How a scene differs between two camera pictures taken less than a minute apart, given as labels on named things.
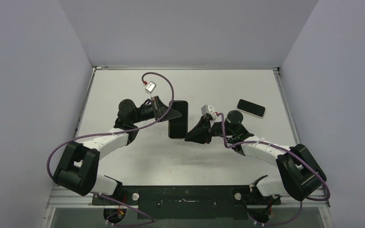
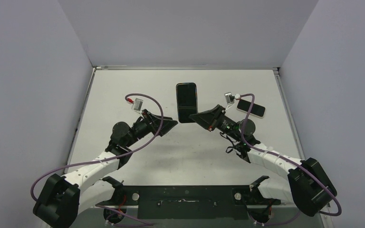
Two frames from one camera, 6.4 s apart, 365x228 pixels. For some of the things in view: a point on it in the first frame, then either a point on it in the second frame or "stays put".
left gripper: (163, 109) -> (149, 120)
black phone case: (178, 128) -> (187, 96)
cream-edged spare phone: (251, 108) stays put
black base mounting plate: (187, 202) stays put
